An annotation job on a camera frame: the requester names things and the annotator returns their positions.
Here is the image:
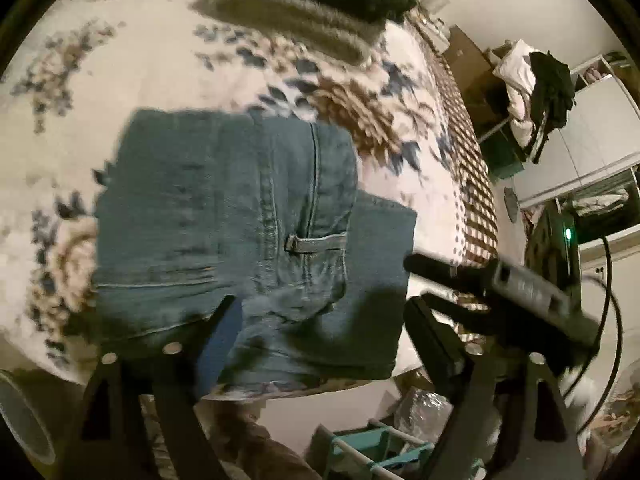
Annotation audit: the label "clear plastic bag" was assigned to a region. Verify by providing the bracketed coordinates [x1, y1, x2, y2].
[395, 390, 457, 442]

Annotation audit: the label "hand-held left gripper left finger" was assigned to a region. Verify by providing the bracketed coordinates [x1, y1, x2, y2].
[60, 294, 246, 480]

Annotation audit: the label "floral bed sheet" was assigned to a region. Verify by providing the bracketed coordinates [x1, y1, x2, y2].
[0, 0, 501, 402]

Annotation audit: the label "brown checkered blanket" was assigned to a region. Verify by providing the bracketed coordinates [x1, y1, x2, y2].
[405, 15, 501, 307]

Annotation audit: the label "cardboard box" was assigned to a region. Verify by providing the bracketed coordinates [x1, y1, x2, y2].
[445, 25, 507, 132]

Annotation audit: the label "white wardrobe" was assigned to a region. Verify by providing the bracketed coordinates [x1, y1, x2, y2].
[515, 50, 640, 262]

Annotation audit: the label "teal box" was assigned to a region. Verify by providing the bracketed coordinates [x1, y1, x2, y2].
[482, 130, 526, 181]

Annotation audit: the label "pale round bin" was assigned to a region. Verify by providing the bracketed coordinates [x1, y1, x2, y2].
[0, 370, 59, 467]

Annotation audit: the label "blue jeans pants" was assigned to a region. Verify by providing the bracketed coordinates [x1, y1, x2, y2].
[92, 107, 419, 397]

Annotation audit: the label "white nightstand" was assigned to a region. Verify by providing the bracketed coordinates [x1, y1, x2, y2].
[415, 7, 452, 54]

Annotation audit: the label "black cable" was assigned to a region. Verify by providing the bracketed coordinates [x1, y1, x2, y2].
[575, 275, 627, 436]
[597, 234, 614, 322]

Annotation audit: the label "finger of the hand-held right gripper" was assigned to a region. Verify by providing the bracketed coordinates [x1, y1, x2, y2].
[422, 294, 501, 338]
[404, 254, 496, 295]

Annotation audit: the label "teal rack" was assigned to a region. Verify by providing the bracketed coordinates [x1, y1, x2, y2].
[310, 420, 487, 480]

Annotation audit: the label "white garment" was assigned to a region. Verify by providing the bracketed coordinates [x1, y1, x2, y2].
[492, 39, 539, 149]

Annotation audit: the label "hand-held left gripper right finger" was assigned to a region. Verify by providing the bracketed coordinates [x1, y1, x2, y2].
[402, 297, 588, 480]

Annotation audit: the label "black garment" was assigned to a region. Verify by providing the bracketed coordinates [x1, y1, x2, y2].
[529, 50, 576, 134]

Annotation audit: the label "metal chair frame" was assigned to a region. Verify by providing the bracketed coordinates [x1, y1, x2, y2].
[475, 115, 516, 144]

